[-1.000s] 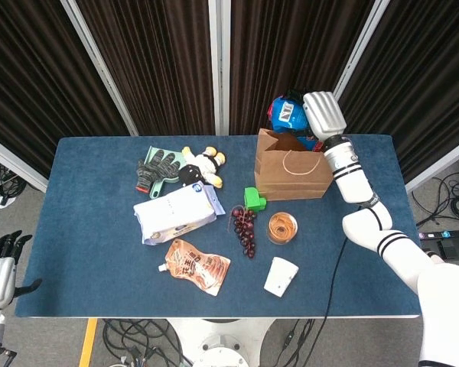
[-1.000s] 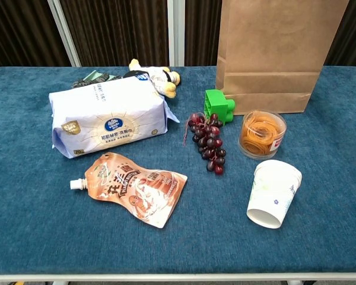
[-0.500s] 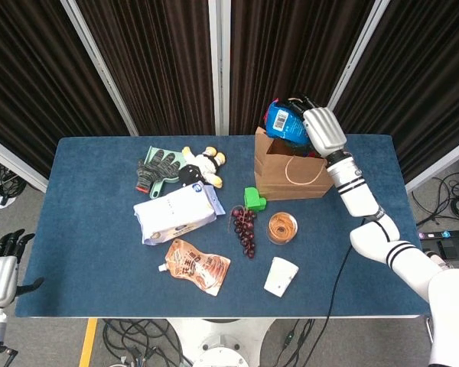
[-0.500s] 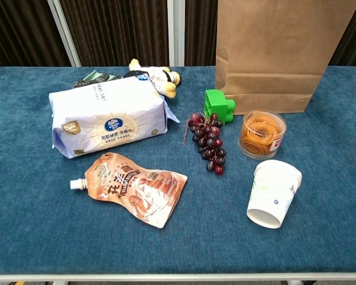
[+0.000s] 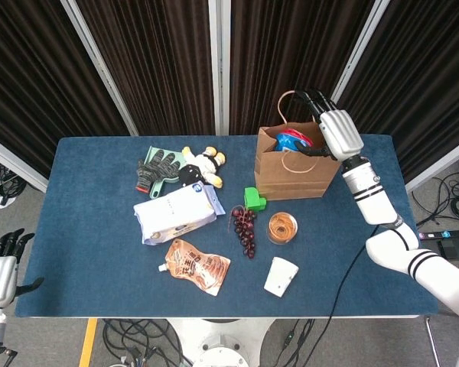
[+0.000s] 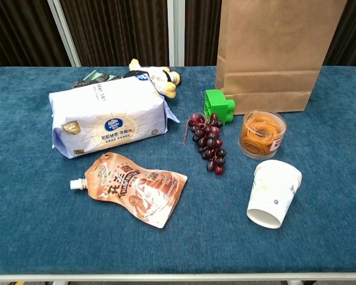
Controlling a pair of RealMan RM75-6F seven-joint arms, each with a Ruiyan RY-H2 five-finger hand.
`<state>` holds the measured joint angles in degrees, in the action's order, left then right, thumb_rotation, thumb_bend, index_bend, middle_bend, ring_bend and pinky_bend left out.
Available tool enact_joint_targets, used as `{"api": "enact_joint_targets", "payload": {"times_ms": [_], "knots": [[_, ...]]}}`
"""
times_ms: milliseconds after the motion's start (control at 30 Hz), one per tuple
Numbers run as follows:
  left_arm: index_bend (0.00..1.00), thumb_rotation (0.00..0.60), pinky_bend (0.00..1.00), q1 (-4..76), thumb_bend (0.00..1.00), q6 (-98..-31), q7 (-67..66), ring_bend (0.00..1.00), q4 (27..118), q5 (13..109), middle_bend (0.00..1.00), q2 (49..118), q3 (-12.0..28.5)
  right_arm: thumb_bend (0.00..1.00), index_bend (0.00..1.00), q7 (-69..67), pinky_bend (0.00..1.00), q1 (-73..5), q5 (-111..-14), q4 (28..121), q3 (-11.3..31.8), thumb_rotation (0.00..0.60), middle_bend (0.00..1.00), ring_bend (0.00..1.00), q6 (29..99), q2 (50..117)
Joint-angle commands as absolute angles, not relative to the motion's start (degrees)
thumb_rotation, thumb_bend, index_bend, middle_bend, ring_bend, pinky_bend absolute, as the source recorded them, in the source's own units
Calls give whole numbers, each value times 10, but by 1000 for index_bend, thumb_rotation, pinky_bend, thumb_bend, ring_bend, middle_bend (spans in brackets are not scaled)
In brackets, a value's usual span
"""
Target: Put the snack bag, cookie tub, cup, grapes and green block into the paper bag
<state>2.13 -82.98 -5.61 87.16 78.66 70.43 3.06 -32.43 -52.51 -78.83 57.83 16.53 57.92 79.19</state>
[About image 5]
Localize black cable with switch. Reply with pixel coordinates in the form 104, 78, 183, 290
275, 318, 317, 361

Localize grey knit glove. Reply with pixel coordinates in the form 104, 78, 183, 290
136, 149, 183, 193

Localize green toy block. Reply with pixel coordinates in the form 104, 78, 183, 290
243, 186, 268, 213

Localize dark brown pleated curtain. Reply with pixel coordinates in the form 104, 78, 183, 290
229, 0, 372, 135
336, 0, 459, 184
76, 0, 215, 136
0, 0, 133, 179

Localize white black plush toy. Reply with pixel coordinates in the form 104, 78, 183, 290
177, 145, 227, 189

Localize white tissue pack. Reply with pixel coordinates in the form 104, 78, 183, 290
132, 180, 226, 245

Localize yellow floor tape strip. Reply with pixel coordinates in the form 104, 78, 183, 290
78, 318, 99, 367

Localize black foot pedal box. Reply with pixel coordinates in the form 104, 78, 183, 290
438, 239, 459, 261

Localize orange peanut butter pouch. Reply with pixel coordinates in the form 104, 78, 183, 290
157, 239, 231, 297

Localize blue table cloth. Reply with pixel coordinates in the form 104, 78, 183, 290
14, 134, 439, 319

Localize clear cup brown contents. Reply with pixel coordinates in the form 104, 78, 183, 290
266, 212, 298, 245

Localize white metal frame post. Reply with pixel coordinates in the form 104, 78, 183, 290
404, 133, 459, 194
60, 0, 139, 137
0, 132, 49, 193
208, 0, 231, 135
330, 0, 391, 102

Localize purple grape bunch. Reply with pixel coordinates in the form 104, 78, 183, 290
226, 205, 258, 261

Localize brown paper bag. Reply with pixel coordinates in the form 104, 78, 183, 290
254, 90, 344, 202

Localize white paper cup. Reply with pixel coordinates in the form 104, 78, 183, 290
263, 256, 300, 298

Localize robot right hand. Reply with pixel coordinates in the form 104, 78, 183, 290
294, 88, 364, 161

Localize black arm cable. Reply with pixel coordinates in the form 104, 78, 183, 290
327, 225, 379, 319

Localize blue snack packet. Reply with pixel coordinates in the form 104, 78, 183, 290
275, 128, 314, 153

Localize mint green dustpan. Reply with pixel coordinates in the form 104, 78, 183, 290
144, 145, 185, 199

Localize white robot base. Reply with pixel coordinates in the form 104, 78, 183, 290
168, 317, 276, 367

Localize black floor cable tangle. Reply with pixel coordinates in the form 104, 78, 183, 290
412, 151, 459, 227
101, 318, 194, 367
0, 154, 28, 203

